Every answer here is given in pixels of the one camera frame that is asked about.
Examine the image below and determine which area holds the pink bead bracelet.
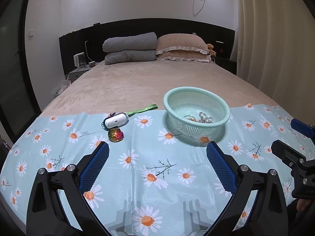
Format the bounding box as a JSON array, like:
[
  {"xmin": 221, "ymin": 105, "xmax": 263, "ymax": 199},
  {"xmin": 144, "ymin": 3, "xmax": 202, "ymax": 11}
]
[{"xmin": 196, "ymin": 111, "xmax": 215, "ymax": 124}]

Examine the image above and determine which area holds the person hand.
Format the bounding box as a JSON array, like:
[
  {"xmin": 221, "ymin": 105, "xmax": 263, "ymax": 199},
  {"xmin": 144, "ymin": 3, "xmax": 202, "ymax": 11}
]
[{"xmin": 296, "ymin": 199, "xmax": 312, "ymax": 211}]

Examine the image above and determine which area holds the iridescent round ball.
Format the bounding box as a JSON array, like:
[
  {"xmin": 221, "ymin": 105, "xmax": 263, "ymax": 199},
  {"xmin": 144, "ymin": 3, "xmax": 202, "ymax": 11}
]
[{"xmin": 108, "ymin": 128, "xmax": 124, "ymax": 143}]

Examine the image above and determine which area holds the cream curtain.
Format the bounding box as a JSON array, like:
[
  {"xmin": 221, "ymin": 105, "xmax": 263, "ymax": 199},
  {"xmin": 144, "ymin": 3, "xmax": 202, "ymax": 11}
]
[{"xmin": 236, "ymin": 0, "xmax": 314, "ymax": 124}]

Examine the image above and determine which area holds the daisy print blue cloth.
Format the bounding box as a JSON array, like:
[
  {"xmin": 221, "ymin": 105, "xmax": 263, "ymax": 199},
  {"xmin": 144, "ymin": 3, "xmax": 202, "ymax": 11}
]
[{"xmin": 1, "ymin": 104, "xmax": 314, "ymax": 235}]

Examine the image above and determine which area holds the dark door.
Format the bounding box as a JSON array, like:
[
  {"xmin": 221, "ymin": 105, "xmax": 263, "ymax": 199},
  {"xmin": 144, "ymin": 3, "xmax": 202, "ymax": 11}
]
[{"xmin": 1, "ymin": 0, "xmax": 41, "ymax": 142}]

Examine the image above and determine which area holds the white earbud case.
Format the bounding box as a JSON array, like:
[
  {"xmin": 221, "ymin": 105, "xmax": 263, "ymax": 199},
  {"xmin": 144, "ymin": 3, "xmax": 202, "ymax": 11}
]
[{"xmin": 102, "ymin": 112, "xmax": 129, "ymax": 131}]

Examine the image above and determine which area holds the green plastic mesh basket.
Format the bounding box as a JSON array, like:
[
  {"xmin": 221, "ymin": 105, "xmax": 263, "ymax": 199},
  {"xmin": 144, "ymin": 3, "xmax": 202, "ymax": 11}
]
[{"xmin": 163, "ymin": 86, "xmax": 231, "ymax": 147}]

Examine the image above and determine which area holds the brown teddy bear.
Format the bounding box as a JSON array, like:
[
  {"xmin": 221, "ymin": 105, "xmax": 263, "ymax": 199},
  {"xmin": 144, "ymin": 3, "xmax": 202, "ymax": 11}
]
[{"xmin": 207, "ymin": 44, "xmax": 216, "ymax": 58}]

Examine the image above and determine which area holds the bedside table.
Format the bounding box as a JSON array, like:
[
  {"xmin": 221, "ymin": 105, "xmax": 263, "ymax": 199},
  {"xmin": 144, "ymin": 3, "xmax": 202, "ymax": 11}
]
[{"xmin": 68, "ymin": 61, "xmax": 98, "ymax": 83}]

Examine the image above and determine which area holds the beige bed cover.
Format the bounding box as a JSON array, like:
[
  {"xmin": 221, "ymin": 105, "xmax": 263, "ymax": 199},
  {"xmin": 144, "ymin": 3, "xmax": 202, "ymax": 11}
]
[{"xmin": 41, "ymin": 61, "xmax": 277, "ymax": 117}]

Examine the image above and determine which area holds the beige pillow lower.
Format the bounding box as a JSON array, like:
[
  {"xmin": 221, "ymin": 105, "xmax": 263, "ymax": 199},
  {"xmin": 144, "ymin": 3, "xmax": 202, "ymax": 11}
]
[{"xmin": 157, "ymin": 51, "xmax": 211, "ymax": 63}]

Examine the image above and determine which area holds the beige pillow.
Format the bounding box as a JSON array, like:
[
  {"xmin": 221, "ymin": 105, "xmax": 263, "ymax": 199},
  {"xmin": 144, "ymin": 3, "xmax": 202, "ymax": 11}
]
[
  {"xmin": 157, "ymin": 51, "xmax": 211, "ymax": 63},
  {"xmin": 155, "ymin": 34, "xmax": 208, "ymax": 55}
]

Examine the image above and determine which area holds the white bedside appliance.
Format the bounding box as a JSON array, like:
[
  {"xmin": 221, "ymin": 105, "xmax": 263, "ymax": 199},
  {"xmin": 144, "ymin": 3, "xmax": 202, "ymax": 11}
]
[{"xmin": 73, "ymin": 52, "xmax": 86, "ymax": 69}]

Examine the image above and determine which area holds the grey folded blanket lower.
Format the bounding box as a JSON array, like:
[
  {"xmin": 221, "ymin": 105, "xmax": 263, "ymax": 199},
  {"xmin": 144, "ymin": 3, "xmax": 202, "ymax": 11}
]
[{"xmin": 105, "ymin": 50, "xmax": 155, "ymax": 65}]

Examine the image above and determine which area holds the grey folded blanket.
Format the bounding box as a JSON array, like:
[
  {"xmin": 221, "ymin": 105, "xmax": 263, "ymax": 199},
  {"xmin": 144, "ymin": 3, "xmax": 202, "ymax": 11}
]
[
  {"xmin": 105, "ymin": 50, "xmax": 155, "ymax": 65},
  {"xmin": 103, "ymin": 32, "xmax": 158, "ymax": 53}
]

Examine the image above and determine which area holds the beige pillow upper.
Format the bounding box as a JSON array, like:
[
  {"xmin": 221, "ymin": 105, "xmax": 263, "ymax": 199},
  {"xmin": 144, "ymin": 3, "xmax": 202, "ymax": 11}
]
[{"xmin": 155, "ymin": 34, "xmax": 208, "ymax": 55}]

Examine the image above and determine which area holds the black headboard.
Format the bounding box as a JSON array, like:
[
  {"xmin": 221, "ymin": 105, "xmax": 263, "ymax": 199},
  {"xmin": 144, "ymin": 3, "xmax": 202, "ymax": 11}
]
[{"xmin": 58, "ymin": 17, "xmax": 237, "ymax": 79}]

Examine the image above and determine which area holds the grey folded blanket upper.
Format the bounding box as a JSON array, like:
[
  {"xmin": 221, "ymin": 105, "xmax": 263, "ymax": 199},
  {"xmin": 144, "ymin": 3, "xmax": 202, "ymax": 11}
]
[{"xmin": 103, "ymin": 32, "xmax": 158, "ymax": 53}]

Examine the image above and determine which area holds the green strap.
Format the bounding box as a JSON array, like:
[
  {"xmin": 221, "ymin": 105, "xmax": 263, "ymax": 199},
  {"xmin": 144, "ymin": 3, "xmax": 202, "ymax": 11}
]
[{"xmin": 125, "ymin": 103, "xmax": 158, "ymax": 117}]

